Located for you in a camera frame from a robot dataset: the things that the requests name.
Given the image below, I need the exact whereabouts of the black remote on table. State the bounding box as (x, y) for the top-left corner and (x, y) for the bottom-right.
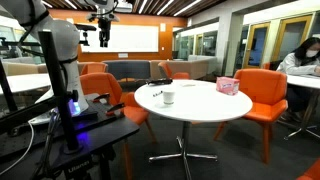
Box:
(147, 78), (173, 85)

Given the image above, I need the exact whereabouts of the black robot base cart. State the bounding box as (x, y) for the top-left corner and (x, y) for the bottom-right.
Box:
(0, 93), (141, 180)

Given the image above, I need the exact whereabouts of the grey sofa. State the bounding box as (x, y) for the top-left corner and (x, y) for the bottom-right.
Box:
(105, 60), (150, 80)

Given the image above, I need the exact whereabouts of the white table left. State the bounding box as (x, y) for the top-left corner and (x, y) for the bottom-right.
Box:
(7, 73), (51, 93)

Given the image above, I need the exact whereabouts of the white cup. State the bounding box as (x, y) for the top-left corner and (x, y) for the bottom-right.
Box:
(162, 89), (175, 105)

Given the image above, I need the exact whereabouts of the black camera pole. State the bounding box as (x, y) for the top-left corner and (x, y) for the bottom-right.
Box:
(38, 31), (81, 154)

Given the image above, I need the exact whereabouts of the orange chair corner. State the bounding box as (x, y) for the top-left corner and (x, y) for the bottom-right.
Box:
(296, 158), (320, 180)

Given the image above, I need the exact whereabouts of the round white table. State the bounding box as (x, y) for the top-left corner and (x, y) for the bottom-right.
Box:
(134, 79), (253, 180)

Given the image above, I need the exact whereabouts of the white whiteboard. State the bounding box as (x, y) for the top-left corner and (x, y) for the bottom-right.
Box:
(81, 24), (159, 53)

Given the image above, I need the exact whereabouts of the white table right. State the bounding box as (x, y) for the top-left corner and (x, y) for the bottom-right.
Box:
(278, 75), (319, 140)

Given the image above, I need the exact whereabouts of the person in white mask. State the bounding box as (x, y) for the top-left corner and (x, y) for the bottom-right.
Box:
(276, 36), (320, 123)

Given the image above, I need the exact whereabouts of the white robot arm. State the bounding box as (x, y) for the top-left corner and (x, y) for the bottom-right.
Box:
(0, 0), (118, 117)

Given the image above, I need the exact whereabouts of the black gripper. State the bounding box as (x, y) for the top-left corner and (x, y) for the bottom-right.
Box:
(98, 18), (111, 47)

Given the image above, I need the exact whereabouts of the black marker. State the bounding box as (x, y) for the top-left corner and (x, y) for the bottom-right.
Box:
(153, 91), (163, 97)

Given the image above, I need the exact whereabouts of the orange chair right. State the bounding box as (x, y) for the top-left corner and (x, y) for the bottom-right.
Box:
(213, 68), (289, 165)

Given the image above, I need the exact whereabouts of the white cable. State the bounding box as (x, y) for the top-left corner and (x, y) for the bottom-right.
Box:
(0, 120), (36, 176)

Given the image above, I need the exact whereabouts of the orange chair back left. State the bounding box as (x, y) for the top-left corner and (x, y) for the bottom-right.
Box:
(79, 62), (107, 75)

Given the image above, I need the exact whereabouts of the pink tissue box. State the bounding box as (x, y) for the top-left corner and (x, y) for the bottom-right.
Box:
(216, 77), (240, 95)

